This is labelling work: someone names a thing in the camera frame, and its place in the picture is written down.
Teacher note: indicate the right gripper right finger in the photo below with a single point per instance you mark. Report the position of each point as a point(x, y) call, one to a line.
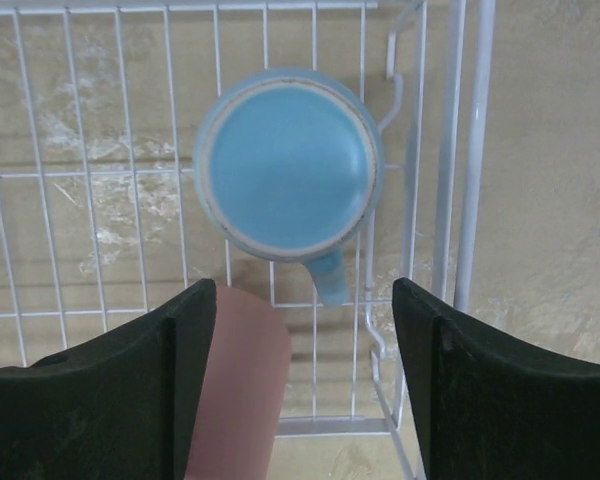
point(487, 405)

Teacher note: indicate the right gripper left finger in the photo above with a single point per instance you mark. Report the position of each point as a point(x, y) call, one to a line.
point(122, 405)

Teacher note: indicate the light blue mug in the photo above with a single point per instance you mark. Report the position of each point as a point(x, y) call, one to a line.
point(289, 164)

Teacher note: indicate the pink cup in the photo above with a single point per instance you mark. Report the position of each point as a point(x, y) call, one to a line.
point(243, 390)

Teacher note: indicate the white wire dish rack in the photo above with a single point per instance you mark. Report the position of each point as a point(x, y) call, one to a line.
point(100, 104)

